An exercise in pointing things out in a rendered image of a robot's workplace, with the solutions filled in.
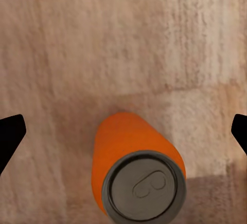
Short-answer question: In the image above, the can of soda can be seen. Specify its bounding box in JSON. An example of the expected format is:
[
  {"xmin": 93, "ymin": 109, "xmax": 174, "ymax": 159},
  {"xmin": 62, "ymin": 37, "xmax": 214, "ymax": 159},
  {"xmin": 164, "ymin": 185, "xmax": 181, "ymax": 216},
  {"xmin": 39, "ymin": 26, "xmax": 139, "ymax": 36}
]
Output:
[{"xmin": 91, "ymin": 112, "xmax": 186, "ymax": 224}]

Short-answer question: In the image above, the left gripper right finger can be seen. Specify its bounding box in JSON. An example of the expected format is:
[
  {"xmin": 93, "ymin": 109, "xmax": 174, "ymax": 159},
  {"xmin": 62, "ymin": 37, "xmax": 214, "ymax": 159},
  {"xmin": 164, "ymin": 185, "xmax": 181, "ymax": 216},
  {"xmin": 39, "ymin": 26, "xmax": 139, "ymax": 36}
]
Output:
[{"xmin": 231, "ymin": 114, "xmax": 247, "ymax": 154}]

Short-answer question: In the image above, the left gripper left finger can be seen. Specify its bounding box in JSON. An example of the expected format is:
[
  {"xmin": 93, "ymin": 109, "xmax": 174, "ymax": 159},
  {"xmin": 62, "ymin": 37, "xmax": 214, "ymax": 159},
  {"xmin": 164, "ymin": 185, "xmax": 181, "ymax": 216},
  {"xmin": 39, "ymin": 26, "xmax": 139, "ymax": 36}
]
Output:
[{"xmin": 0, "ymin": 114, "xmax": 26, "ymax": 175}]

